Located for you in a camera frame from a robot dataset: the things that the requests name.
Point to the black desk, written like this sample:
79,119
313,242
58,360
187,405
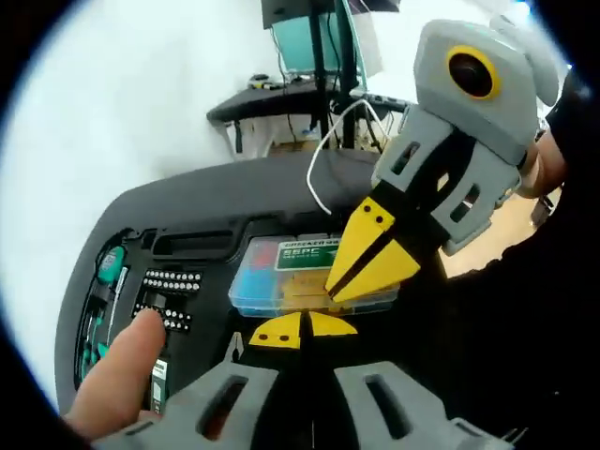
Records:
262,103

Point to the white laptop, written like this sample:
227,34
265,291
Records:
370,42

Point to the clear plastic parts box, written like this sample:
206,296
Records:
262,290

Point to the screwdriver bit set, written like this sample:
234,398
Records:
171,281

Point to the black monitor stand pole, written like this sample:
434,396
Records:
347,94
319,70

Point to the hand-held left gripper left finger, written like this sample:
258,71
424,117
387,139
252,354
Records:
183,412

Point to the person's black clothing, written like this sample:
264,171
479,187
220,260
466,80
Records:
515,365

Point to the person's left hand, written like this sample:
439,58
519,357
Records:
126,365

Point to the black toolbox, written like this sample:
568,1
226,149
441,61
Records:
215,290

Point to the long silver shaft screwdriver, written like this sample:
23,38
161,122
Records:
123,279

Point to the teal tape measure tool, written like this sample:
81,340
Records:
111,263

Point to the teal screen panel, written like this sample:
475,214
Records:
293,47

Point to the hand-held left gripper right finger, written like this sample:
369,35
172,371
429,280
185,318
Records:
424,417

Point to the black yellow small device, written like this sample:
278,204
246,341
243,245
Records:
262,83

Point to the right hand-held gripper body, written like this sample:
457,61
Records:
497,117

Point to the person's right hand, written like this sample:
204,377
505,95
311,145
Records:
544,164

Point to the green white utility knife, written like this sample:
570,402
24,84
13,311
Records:
159,384

